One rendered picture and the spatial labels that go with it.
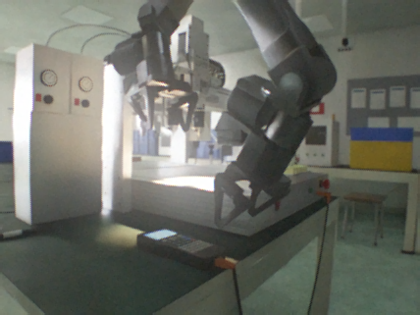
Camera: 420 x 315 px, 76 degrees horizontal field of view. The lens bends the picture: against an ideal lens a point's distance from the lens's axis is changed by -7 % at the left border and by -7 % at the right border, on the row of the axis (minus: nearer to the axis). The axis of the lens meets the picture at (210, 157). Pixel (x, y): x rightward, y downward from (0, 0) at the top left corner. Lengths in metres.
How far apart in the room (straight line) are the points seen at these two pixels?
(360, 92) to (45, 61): 4.63
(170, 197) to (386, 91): 4.45
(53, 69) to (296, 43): 0.66
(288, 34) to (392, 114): 4.60
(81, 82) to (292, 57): 0.66
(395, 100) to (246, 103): 4.59
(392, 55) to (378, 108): 0.82
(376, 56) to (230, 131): 4.75
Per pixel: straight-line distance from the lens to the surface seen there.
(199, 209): 0.76
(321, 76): 0.38
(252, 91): 0.44
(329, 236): 1.40
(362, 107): 5.00
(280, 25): 0.40
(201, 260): 0.53
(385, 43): 5.20
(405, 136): 3.27
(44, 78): 0.86
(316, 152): 3.44
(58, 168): 0.88
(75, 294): 0.48
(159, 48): 0.62
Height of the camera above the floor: 0.97
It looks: 3 degrees down
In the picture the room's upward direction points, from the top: 1 degrees clockwise
